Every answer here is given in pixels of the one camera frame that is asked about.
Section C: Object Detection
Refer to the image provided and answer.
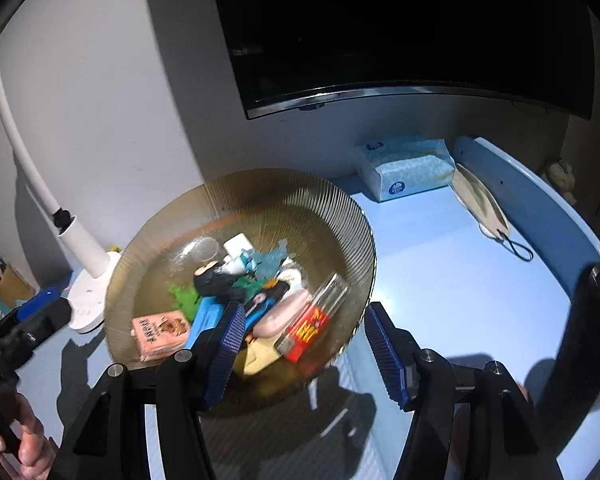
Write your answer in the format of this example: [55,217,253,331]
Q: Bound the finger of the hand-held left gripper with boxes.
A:
[2,300,73,347]
[16,287,72,322]

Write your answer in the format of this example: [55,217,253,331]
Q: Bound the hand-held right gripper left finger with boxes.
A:
[50,301,247,480]

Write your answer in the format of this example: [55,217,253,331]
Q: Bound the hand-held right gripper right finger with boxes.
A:
[364,301,563,480]

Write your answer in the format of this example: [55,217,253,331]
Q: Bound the yellow box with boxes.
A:
[242,335,286,376]

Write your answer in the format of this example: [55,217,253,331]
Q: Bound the blue lighter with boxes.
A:
[185,295,228,351]

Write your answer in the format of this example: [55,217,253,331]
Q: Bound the green translucent toy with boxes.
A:
[169,282,203,321]

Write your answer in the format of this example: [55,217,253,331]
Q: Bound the orange card box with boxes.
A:
[131,310,192,363]

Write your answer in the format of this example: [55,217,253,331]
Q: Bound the clear oval case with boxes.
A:
[252,289,313,338]

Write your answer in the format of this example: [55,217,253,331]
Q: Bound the black round toy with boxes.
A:
[193,261,246,297]

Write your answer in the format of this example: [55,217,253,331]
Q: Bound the black card box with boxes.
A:
[262,282,291,306]

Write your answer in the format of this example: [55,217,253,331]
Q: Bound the red box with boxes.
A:
[282,305,331,364]

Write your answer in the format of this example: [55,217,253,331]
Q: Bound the red and clear packet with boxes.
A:
[274,272,351,356]

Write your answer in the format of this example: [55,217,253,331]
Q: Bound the white wall charger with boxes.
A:
[277,257,308,293]

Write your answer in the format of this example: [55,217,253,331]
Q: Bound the clear plastic cup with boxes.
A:
[177,236,220,268]

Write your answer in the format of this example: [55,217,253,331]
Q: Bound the white and blue toy figure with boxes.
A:
[223,233,261,276]

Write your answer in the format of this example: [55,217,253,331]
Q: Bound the amber ribbed glass bowl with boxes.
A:
[104,167,377,418]

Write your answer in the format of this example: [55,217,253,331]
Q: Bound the person's left hand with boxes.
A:
[0,392,61,480]

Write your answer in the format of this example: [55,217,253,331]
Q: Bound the brown cardboard pen holder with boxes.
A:
[0,264,36,308]

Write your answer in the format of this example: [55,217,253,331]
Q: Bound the white desk lamp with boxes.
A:
[0,62,123,333]

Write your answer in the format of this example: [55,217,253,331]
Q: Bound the beige face mask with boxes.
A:
[452,162,535,263]

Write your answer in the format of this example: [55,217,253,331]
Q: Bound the blue tissue pack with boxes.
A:
[355,135,456,203]

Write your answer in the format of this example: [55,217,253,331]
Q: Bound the light blue curved board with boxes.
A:
[452,136,600,266]

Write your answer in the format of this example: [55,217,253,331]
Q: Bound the beige plush toy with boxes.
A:
[542,159,578,206]

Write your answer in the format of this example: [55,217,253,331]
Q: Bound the black monitor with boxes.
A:
[207,0,595,121]

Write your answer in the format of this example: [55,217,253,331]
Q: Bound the black rounded post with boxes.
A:
[550,262,600,411]

